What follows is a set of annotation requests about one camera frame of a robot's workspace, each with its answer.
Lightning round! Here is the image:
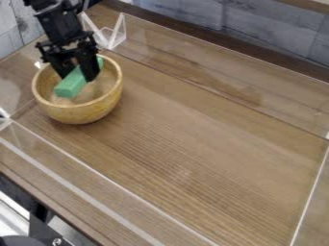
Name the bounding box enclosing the clear acrylic barrier wall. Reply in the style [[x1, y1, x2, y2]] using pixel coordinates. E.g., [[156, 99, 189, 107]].
[[0, 17, 329, 246]]

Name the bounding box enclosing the green rectangular block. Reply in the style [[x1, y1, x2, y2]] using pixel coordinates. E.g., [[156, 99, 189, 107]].
[[53, 56, 105, 99]]

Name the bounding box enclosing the wooden bowl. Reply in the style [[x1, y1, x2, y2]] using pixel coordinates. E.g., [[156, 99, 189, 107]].
[[31, 55, 124, 125]]

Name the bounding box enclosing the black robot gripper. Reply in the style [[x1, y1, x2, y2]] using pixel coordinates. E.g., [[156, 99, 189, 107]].
[[23, 0, 101, 82]]

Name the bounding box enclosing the black metal bracket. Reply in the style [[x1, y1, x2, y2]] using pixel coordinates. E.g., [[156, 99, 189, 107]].
[[29, 214, 75, 246]]

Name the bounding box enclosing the clear acrylic corner bracket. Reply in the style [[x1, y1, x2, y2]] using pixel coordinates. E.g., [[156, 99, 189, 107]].
[[82, 12, 128, 50]]

